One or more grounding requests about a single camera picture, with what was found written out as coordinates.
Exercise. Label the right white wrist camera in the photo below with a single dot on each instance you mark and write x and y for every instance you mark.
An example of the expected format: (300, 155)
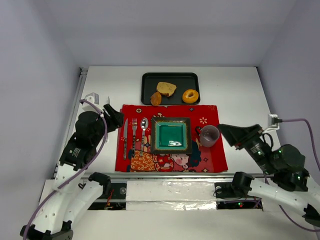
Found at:
(273, 123)

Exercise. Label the small brown bread roll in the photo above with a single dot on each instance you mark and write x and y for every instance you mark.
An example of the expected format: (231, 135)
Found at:
(156, 99)

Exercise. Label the aluminium frame rail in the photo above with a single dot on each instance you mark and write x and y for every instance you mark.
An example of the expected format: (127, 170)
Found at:
(236, 91)

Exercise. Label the purple grey cup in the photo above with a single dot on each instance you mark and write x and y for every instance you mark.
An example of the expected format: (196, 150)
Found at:
(209, 135)

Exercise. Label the patterned handle spoon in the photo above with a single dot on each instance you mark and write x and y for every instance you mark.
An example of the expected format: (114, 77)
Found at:
(144, 126)

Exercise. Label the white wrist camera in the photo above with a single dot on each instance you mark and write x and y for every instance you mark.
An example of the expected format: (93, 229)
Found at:
(273, 123)
(94, 99)

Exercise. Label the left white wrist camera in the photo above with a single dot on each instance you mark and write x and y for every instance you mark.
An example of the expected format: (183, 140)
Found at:
(94, 99)

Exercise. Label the toasted bread slice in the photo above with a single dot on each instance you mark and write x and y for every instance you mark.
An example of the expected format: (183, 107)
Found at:
(166, 88)

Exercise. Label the patterned handle fork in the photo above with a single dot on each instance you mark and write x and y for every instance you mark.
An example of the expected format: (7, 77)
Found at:
(134, 129)

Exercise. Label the patterned handle table knife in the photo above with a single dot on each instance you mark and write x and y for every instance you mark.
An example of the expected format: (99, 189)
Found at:
(125, 137)

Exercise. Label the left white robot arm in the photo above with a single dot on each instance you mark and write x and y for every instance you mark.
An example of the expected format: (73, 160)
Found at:
(58, 214)

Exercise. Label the glazed orange donut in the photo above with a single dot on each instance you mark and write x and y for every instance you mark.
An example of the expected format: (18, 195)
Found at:
(190, 96)

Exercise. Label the square teal ceramic plate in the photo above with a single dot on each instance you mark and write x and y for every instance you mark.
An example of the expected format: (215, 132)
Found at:
(171, 135)

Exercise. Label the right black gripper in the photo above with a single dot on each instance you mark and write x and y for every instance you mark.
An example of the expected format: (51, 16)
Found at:
(244, 137)

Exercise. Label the red illustrated placemat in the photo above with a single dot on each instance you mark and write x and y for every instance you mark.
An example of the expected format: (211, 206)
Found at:
(201, 160)

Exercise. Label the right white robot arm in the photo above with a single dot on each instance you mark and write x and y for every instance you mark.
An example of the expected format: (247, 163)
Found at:
(294, 187)

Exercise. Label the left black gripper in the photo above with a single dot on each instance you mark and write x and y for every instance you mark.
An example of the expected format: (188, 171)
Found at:
(110, 115)

